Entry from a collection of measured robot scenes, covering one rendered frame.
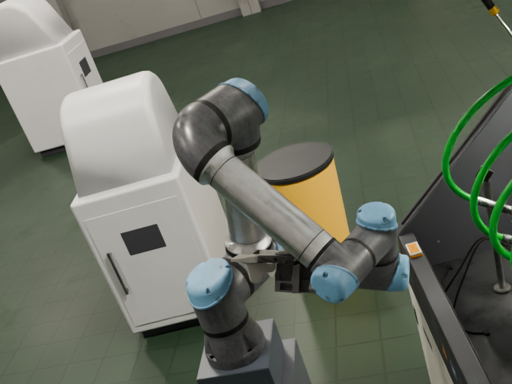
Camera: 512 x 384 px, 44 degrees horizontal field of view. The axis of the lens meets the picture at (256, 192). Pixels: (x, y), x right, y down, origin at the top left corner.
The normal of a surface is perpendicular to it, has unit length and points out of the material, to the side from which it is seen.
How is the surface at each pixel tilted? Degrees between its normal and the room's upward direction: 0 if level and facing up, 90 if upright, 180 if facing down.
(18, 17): 90
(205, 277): 7
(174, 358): 0
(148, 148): 71
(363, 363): 0
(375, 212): 10
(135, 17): 90
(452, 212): 90
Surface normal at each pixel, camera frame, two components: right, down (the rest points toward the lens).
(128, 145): -0.10, 0.15
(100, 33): -0.09, 0.47
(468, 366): -0.29, -0.85
